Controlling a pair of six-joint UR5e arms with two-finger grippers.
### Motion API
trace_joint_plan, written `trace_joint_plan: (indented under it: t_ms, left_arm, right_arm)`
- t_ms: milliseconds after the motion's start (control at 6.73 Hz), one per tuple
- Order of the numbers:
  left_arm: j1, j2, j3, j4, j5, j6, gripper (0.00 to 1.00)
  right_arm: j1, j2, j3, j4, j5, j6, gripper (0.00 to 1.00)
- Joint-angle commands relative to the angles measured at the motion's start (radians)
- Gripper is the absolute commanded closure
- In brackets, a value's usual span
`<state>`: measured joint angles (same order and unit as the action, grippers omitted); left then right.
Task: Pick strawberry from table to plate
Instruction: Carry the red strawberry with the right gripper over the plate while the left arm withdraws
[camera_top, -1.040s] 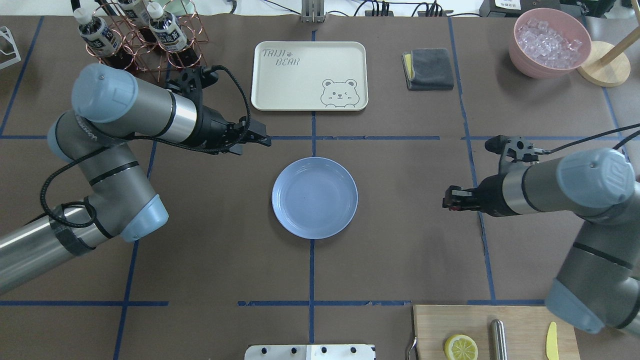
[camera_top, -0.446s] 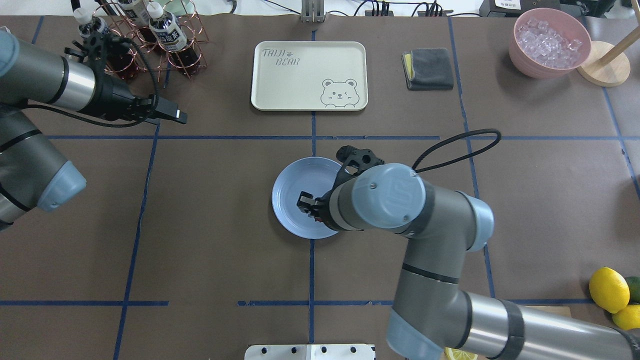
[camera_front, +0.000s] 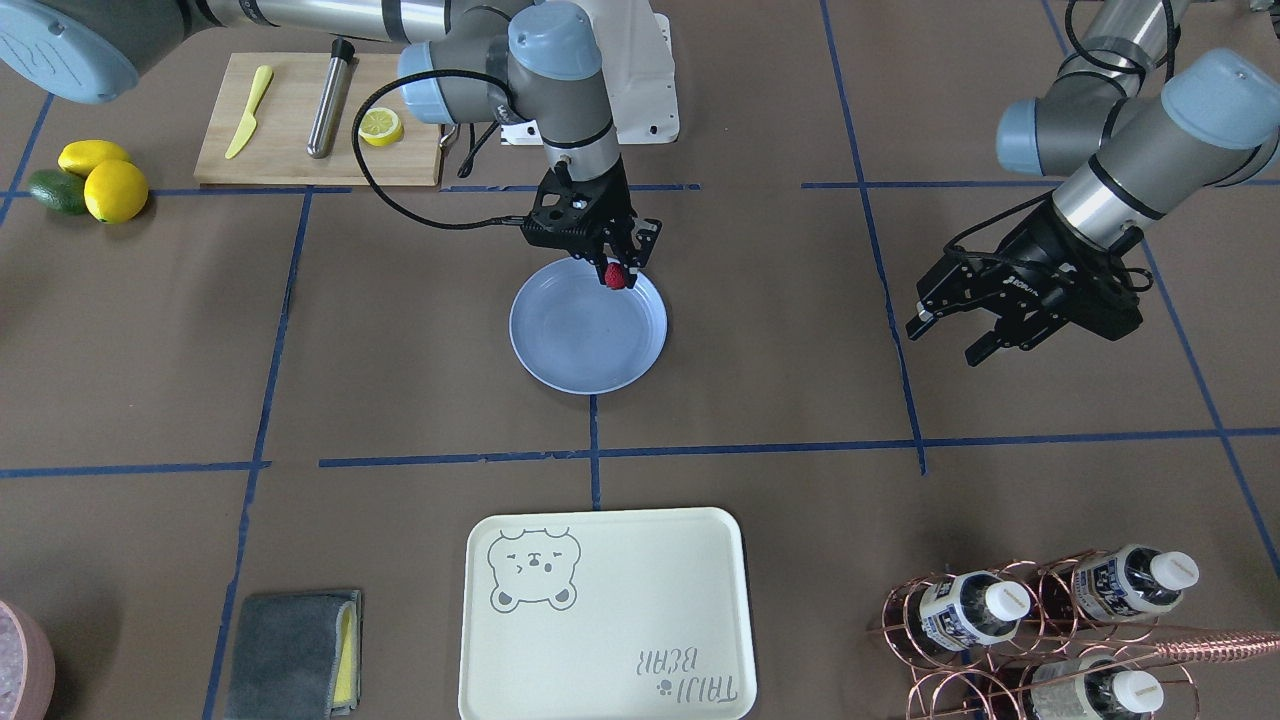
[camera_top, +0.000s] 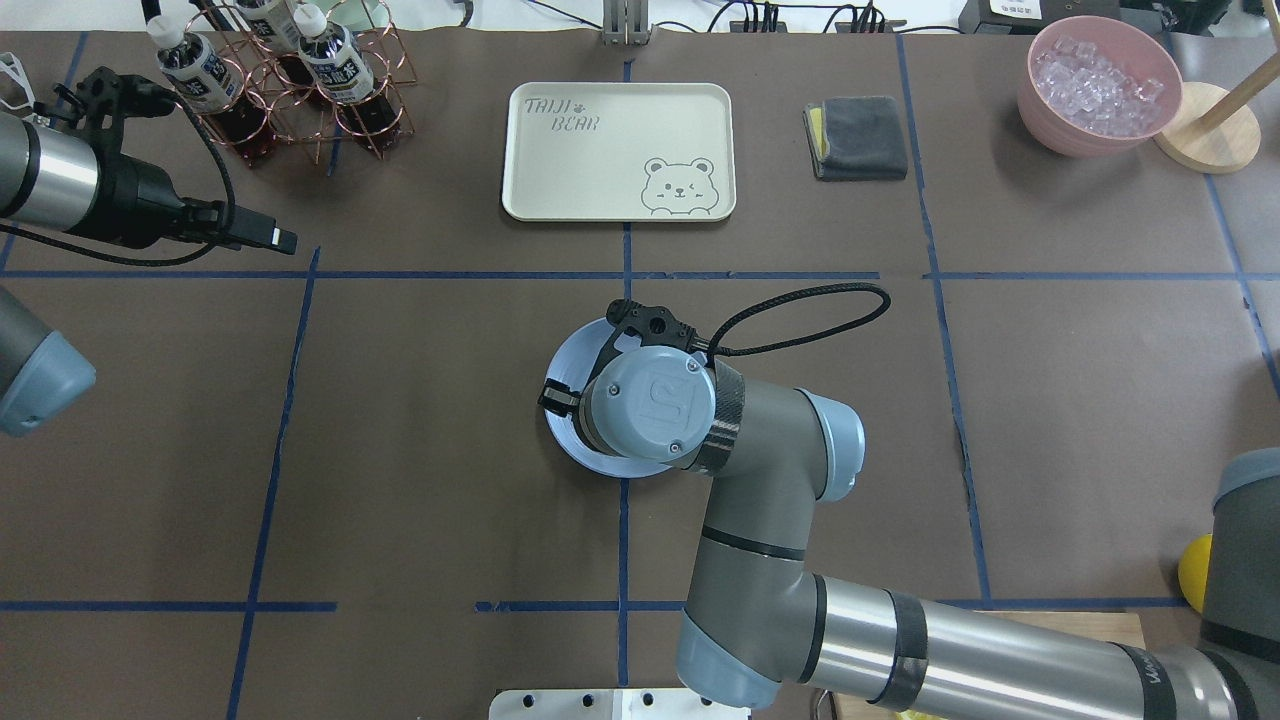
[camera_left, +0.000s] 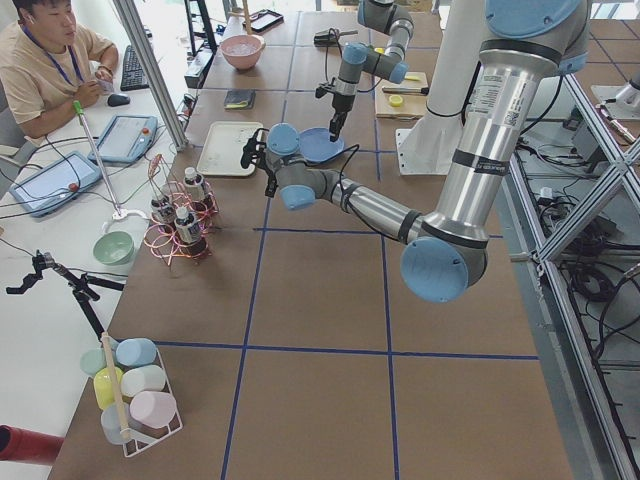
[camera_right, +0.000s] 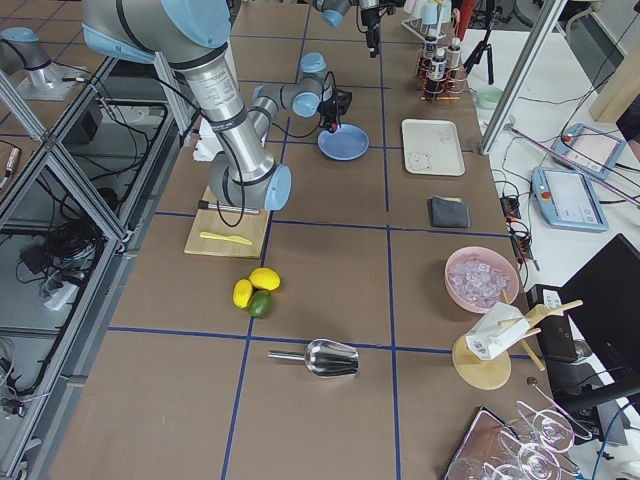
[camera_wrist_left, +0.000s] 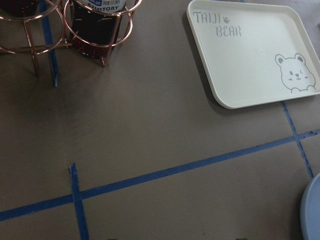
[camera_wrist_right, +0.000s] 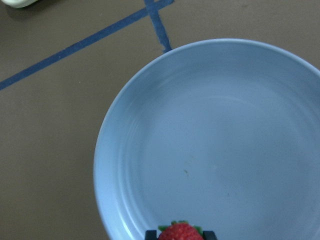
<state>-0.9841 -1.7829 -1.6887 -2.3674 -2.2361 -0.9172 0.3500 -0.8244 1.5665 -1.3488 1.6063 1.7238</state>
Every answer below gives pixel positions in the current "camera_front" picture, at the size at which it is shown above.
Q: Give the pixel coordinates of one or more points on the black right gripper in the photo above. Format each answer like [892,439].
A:
[617,210]

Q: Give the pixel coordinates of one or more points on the cream bear serving tray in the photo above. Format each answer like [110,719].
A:
[628,614]

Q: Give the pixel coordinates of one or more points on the green avocado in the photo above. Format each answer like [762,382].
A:
[58,190]

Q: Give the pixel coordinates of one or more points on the half lemon slice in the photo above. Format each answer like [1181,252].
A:
[379,127]

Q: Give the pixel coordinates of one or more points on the pink bowl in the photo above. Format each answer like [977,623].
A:
[27,666]

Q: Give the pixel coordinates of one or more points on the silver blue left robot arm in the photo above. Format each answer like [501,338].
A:
[1131,137]

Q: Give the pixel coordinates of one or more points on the red strawberry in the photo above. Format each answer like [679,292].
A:
[616,277]

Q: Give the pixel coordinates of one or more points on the copper wire bottle rack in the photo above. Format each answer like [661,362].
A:
[995,682]

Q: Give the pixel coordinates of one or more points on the light blue round plate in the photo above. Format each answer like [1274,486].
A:
[574,334]

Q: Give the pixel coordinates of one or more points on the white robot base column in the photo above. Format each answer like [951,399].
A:
[638,68]

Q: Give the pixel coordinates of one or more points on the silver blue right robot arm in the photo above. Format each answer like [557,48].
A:
[462,62]

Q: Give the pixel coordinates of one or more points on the grey yellow sponge cloth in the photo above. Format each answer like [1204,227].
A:
[297,656]

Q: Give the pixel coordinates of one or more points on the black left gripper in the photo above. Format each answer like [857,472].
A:
[1048,262]

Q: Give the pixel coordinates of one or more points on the steel cylinder tool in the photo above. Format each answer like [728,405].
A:
[338,75]

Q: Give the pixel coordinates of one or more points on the yellow lemon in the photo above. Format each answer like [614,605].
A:
[81,157]
[116,191]

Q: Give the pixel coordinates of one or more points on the dark drink bottle white cap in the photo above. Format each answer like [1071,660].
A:
[972,610]

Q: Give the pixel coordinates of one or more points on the yellow plastic knife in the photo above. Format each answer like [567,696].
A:
[248,122]

